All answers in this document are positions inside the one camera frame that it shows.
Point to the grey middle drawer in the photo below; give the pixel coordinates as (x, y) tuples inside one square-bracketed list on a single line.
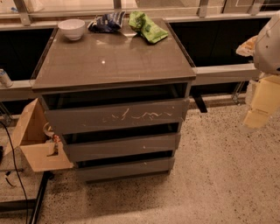
[(122, 147)]

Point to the grey drawer cabinet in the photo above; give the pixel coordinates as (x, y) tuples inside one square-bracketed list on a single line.
[(106, 69)]

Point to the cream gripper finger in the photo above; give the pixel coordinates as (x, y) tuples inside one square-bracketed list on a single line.
[(264, 102), (247, 48)]

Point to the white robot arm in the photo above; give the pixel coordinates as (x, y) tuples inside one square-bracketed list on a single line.
[(266, 57)]

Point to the grey drawer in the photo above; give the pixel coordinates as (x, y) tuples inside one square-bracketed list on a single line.
[(122, 147), (117, 116), (118, 171)]

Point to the black metal floor frame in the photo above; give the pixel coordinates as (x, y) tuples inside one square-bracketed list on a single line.
[(31, 206)]

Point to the green snack bag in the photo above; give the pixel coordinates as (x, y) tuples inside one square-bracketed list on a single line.
[(142, 24)]

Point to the grey top drawer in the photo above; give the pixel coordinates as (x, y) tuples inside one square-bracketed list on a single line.
[(117, 116)]

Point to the blue snack bag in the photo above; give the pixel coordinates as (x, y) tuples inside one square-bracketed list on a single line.
[(107, 23)]

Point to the grey bottom drawer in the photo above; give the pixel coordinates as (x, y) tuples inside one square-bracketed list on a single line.
[(118, 171)]

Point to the cardboard box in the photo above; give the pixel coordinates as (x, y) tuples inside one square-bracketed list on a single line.
[(29, 137)]

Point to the white ceramic bowl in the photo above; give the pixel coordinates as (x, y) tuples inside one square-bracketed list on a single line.
[(72, 29)]

